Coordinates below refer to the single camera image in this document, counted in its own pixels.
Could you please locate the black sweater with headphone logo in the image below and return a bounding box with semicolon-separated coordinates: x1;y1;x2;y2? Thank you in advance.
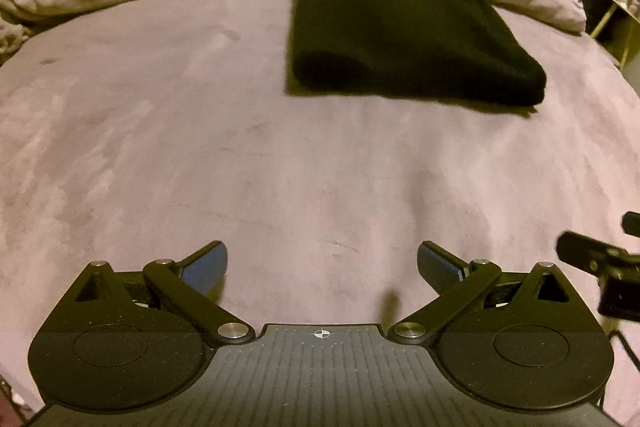
292;0;547;107

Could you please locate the purple bed sheet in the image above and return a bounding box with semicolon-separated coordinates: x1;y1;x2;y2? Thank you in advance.
1;0;639;407

